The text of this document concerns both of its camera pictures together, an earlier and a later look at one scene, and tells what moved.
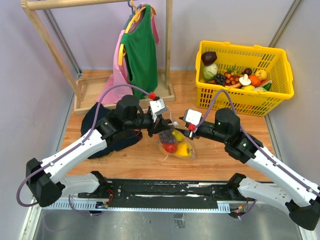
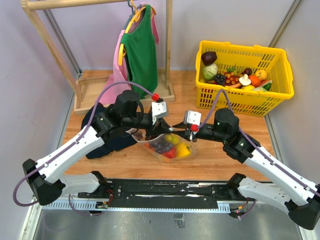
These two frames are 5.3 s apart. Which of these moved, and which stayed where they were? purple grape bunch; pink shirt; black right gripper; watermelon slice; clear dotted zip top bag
Moved: clear dotted zip top bag; purple grape bunch
Stayed: watermelon slice; black right gripper; pink shirt
